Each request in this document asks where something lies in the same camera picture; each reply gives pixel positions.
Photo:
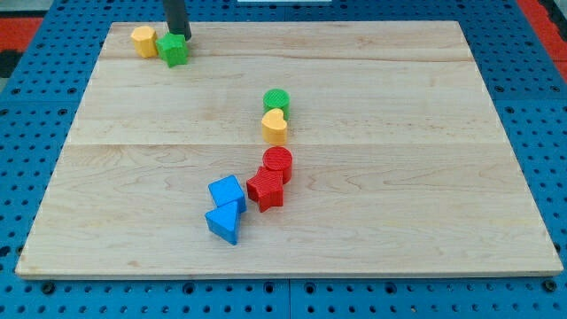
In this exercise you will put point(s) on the yellow heart block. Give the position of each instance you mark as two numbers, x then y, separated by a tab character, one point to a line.
274	127

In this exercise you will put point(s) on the red star block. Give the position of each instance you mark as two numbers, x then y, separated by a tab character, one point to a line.
266	188

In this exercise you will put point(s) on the green star block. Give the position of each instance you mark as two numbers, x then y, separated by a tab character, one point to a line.
172	49

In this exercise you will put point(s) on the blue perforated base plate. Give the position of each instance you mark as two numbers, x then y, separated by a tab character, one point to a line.
48	50

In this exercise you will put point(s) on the blue triangle block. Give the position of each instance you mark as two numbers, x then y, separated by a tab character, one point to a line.
224	222

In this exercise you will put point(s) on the yellow hexagon block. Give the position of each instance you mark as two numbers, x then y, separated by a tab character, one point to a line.
144	39

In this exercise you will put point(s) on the blue cube block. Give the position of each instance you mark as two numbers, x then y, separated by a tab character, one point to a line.
227	190

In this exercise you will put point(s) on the green cylinder block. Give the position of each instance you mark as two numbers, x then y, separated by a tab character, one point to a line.
277	99

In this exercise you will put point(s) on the red cylinder block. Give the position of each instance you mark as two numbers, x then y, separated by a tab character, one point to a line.
280	159

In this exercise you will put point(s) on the wooden board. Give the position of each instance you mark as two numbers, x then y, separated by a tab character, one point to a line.
401	166

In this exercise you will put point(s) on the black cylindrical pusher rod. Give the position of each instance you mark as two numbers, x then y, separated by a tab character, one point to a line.
177	18

